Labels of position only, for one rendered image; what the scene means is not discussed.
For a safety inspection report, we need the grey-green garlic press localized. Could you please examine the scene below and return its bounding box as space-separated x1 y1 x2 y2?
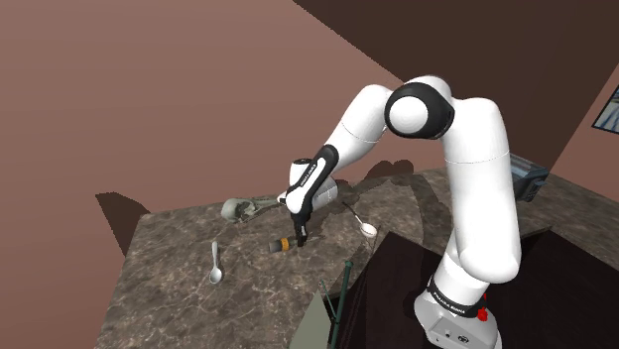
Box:
220 195 283 225

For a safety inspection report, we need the dark grey appliance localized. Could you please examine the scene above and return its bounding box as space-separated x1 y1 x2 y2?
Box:
509 153 551 203

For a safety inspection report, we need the dark robot stand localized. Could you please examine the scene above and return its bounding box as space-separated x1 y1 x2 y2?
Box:
335 228 619 349

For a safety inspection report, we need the white spoon with black handle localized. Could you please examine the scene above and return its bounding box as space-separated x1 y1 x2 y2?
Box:
341 201 379 240

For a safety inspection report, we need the green long-handled spatula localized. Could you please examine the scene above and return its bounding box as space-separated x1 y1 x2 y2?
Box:
289 260 355 349

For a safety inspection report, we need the framed wall picture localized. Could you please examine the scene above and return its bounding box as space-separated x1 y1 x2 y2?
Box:
591 83 619 135

